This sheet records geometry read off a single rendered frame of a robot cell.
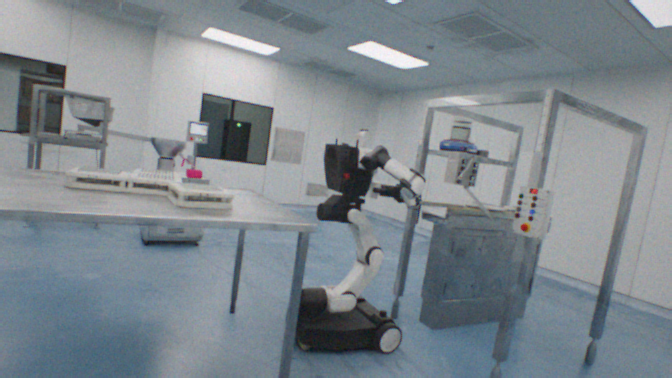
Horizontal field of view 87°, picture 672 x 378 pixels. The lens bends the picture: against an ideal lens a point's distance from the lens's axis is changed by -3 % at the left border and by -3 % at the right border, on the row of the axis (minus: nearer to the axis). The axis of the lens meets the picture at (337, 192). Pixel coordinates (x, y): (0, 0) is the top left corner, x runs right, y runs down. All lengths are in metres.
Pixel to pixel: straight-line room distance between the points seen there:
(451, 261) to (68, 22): 6.29
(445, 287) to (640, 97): 3.83
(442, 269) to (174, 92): 5.51
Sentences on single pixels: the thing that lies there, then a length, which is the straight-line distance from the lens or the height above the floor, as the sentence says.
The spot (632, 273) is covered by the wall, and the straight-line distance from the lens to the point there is 5.72.
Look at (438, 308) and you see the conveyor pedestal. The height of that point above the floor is 0.18.
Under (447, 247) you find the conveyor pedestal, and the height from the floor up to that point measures 0.67.
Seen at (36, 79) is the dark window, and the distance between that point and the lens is 7.04.
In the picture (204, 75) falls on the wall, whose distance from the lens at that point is 7.20.
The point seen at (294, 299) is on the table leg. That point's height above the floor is 0.54.
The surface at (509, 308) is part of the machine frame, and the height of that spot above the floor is 0.52.
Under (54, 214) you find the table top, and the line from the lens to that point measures 1.49.
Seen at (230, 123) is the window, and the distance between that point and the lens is 7.26.
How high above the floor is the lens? 1.20
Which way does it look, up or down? 5 degrees down
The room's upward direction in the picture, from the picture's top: 9 degrees clockwise
